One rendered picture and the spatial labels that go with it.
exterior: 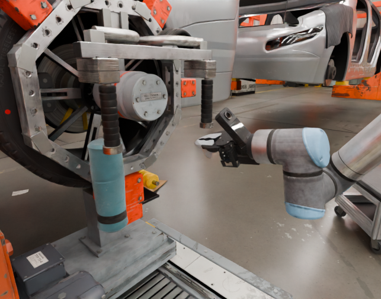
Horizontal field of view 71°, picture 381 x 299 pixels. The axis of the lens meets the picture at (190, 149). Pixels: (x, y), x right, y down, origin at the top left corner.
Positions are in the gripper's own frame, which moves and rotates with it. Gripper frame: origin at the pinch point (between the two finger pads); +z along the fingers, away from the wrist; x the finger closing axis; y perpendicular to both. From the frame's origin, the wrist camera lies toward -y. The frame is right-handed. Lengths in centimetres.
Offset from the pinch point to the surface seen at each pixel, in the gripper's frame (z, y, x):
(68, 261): 47, 25, -44
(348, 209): -21, 100, 68
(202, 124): -1.9, -4.0, 3.0
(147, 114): 3.6, -15.9, -9.5
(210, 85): -5.6, -13.6, 8.9
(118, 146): -3.0, -17.1, -25.9
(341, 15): 15, 44, 286
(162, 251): 31, 47, -18
